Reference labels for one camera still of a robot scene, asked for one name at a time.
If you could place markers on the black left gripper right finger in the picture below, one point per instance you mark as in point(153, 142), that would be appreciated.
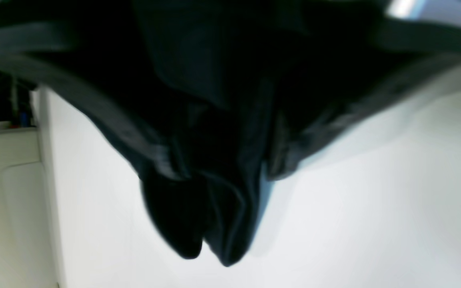
point(339, 84)

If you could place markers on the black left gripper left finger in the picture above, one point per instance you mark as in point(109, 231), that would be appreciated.
point(130, 108)

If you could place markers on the black T-shirt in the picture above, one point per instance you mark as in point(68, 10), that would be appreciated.
point(244, 76)

